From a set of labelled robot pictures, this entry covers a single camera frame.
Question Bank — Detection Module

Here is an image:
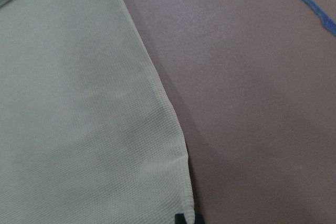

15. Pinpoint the green long-sleeve shirt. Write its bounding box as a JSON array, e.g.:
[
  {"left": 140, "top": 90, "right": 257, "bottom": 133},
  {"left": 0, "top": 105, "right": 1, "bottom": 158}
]
[{"left": 1, "top": 0, "right": 195, "bottom": 223}]

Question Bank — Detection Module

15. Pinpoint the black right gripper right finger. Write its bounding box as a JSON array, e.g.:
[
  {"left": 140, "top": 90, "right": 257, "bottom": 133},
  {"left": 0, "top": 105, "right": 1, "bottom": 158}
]
[{"left": 194, "top": 214, "right": 204, "bottom": 224}]

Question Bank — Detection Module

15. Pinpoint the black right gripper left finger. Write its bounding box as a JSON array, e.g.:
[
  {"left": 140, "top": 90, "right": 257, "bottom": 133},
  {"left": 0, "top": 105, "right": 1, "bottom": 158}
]
[{"left": 174, "top": 214, "right": 187, "bottom": 224}]

